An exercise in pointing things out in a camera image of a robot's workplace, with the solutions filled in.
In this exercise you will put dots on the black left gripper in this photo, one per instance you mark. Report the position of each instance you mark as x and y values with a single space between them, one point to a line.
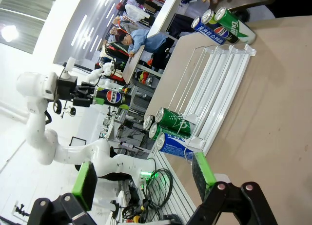
67 88

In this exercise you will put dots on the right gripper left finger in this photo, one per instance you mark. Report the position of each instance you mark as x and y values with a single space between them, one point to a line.
84 186

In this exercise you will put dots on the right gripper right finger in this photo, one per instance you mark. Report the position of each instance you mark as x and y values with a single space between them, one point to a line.
203 176

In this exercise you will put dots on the black Pepsi can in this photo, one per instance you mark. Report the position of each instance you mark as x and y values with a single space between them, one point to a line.
223 32
113 98
148 121

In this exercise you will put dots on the dark brown serving tray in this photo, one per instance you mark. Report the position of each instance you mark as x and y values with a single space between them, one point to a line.
253 0

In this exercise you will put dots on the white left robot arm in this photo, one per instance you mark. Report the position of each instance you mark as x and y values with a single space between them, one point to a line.
73 154

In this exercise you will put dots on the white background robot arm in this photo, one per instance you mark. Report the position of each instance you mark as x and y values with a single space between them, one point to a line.
93 75

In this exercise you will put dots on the person in light blue shirt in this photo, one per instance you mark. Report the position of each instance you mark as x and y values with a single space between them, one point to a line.
151 42

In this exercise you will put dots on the grey slotted mounting plate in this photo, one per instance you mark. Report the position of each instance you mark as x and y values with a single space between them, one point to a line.
175 200

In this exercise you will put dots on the blue Pocari Sweat can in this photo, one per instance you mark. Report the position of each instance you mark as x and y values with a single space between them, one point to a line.
209 32
173 147

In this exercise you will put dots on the green Sprite can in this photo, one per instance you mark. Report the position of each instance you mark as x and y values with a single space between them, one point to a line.
237 27
175 120
168 133

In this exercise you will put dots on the white table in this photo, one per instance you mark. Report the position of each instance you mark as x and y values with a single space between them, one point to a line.
132 64
165 12

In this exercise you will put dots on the small black clamp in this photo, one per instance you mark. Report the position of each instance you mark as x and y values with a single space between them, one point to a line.
21 209

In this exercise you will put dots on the white can dispenser rack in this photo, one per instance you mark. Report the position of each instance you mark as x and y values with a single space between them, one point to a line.
219 93

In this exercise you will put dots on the round ceiling lamp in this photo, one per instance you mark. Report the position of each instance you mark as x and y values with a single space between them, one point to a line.
9 33

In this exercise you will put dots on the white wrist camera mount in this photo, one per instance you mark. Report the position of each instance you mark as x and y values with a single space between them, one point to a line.
67 71

